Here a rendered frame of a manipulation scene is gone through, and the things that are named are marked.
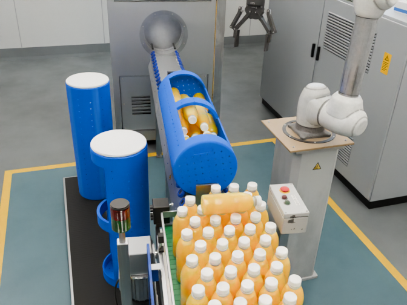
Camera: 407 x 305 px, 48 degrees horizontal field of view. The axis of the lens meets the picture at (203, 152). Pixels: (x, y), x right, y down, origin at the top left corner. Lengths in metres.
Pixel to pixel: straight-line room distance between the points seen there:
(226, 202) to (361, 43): 1.04
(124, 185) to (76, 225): 1.01
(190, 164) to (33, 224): 1.86
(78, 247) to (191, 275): 1.63
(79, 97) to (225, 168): 1.36
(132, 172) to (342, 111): 1.06
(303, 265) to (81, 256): 1.38
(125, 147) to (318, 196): 1.13
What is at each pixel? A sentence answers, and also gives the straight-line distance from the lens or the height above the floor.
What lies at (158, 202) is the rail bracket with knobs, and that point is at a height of 1.00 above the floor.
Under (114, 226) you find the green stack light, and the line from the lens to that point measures 1.52.
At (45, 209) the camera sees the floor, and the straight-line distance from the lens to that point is 3.69.
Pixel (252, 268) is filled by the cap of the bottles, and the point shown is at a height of 1.12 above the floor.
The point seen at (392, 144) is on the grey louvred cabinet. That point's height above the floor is 0.58.
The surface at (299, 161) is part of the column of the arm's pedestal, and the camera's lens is 2.47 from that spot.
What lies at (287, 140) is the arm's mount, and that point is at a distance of 2.45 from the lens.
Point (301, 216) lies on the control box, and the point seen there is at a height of 1.08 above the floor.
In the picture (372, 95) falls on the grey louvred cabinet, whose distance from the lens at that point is 3.57.
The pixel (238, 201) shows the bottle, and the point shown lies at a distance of 1.64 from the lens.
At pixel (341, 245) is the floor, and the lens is 3.42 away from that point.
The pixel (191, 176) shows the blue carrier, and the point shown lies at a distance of 1.98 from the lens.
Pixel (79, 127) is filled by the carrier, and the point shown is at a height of 0.75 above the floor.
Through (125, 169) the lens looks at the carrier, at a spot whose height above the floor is 0.96.
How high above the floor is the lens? 2.14
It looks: 30 degrees down
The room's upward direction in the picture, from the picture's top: 2 degrees clockwise
